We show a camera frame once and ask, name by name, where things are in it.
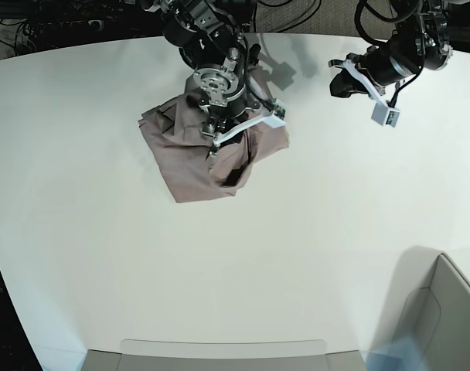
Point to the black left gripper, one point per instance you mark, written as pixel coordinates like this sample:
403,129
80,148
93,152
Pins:
384,65

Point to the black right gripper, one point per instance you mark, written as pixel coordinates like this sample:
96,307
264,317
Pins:
223,96

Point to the pink T-shirt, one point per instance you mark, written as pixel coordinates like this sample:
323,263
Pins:
173,132

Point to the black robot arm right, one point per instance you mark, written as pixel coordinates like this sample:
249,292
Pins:
211,43

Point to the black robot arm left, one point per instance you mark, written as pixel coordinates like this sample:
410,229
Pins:
420,41

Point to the grey cardboard box right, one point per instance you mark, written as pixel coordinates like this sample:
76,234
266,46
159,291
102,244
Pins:
438,317

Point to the blue translucent object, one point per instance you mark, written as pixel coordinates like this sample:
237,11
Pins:
403,354

